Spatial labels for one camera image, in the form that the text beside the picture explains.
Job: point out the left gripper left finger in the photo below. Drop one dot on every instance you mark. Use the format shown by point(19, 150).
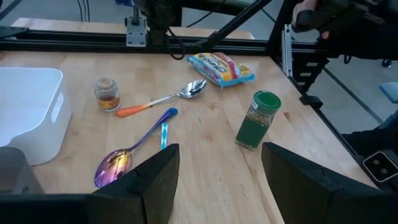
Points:
point(149, 196)

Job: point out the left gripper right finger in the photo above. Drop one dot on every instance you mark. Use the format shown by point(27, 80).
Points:
point(311, 196)

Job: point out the iridescent purple spoon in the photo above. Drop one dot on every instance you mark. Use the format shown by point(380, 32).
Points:
point(113, 165)

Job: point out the small glass jar orange label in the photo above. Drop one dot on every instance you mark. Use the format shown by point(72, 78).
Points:
point(107, 99)

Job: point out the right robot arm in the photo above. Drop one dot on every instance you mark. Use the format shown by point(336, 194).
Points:
point(158, 18)

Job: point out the green lid spice jar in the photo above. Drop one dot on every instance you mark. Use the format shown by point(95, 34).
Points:
point(255, 130)

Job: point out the blue chair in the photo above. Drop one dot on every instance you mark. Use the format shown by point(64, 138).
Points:
point(390, 91)

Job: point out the blue yellow ramen noodle packet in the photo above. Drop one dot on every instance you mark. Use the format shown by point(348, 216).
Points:
point(220, 70)

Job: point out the person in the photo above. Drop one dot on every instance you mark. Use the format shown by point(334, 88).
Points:
point(357, 46)

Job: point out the white plastic bin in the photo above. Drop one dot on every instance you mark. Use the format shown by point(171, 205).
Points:
point(31, 93)

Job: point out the person's hand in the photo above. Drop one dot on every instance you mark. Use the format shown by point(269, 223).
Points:
point(301, 7)

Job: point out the grey metal mounting bracket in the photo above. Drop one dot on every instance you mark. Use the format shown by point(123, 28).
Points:
point(136, 32)

